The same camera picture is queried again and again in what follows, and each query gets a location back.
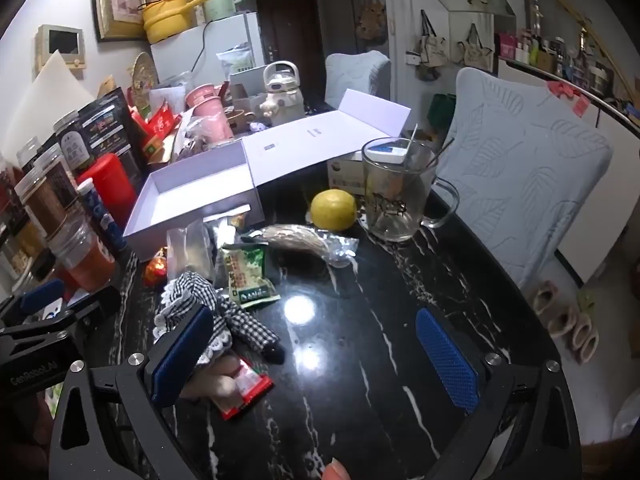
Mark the red and white snack packet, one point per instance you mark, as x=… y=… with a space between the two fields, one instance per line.
x=247 y=385

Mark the green paper bag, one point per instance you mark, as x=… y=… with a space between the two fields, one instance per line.
x=442 y=112

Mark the grey snack packet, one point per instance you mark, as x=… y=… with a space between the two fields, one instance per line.
x=225 y=232

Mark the green snack packet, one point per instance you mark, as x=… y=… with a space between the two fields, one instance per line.
x=247 y=275

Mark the clear plastic bag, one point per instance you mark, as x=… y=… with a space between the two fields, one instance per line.
x=200 y=140

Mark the red canister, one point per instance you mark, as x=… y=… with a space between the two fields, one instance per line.
x=110 y=185

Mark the blue printed tube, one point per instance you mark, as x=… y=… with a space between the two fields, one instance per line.
x=102 y=220

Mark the red cartoon candy packet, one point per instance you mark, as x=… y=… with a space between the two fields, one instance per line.
x=156 y=270

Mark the clear zip bag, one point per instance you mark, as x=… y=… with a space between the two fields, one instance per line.
x=190 y=250

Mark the cream board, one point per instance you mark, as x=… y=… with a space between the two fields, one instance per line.
x=50 y=95

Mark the pink printed paper cup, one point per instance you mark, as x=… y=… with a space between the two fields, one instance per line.
x=200 y=96

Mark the pale pink soft item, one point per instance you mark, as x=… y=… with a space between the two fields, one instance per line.
x=212 y=385

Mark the wooden wall panel with screen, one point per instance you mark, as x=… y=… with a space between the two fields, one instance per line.
x=60 y=45

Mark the grey leaf pattern cushion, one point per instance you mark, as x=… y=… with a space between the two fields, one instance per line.
x=355 y=77

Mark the glass mug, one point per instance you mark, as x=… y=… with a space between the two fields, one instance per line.
x=395 y=210

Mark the clear packet with green label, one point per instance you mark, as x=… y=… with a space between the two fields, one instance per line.
x=237 y=60

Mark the framed picture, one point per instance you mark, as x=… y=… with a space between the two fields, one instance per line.
x=117 y=0

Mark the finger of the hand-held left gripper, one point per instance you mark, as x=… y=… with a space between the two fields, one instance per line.
x=42 y=294
x=95 y=304

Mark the plain pink cup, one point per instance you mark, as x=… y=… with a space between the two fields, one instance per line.
x=215 y=120

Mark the brown mug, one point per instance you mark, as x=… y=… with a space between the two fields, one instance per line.
x=240 y=120

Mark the metal stirrer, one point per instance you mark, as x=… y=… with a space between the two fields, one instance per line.
x=440 y=152

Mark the person's right hand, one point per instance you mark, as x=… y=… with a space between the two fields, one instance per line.
x=336 y=471

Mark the clear beige food packet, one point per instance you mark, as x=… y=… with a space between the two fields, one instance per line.
x=300 y=240

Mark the lemon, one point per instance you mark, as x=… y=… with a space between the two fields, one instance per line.
x=334 y=210

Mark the red printed packet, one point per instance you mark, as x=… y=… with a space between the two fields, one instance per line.
x=161 y=120

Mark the white tote bag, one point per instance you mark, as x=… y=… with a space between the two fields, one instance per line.
x=434 y=50
x=474 y=52

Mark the white gift box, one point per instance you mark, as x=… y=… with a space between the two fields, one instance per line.
x=200 y=195

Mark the brown hanging bag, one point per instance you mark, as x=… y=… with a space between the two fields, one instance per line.
x=371 y=20

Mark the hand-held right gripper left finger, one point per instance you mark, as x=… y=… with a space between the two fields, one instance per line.
x=182 y=355

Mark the white cartoon water bottle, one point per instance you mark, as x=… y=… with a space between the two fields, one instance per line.
x=280 y=95

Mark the pink fluffy slipper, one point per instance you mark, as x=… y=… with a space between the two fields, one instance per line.
x=545 y=300
x=585 y=342
x=562 y=322

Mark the row of bottles on shelf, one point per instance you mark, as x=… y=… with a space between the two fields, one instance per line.
x=565 y=55

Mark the white fridge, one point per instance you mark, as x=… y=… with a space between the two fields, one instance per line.
x=225 y=40

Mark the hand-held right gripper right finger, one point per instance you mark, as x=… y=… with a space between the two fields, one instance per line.
x=445 y=360

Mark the clear jar with black label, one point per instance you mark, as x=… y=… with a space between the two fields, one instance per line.
x=60 y=170

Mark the small cardboard box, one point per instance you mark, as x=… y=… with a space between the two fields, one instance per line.
x=345 y=175

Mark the yellow pot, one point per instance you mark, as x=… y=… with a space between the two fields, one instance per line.
x=167 y=20

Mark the chair with grey quilted cover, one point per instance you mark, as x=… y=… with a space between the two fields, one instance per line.
x=520 y=170

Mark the lace-trimmed gingham cloth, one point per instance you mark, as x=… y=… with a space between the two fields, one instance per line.
x=185 y=292

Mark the gingham fabric strip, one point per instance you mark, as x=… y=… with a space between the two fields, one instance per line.
x=250 y=327

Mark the woven round fan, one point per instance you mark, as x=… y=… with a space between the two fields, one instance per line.
x=145 y=77

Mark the dark brown door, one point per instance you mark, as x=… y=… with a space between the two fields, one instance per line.
x=292 y=35

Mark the black printed pouch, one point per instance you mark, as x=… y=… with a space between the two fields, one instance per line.
x=105 y=120

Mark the red box with colour squares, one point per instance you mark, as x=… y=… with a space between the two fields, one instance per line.
x=150 y=147

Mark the clear jar with orange contents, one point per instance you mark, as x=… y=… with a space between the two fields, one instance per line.
x=85 y=255

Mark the clear jar with brown contents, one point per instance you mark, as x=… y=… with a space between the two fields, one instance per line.
x=42 y=205

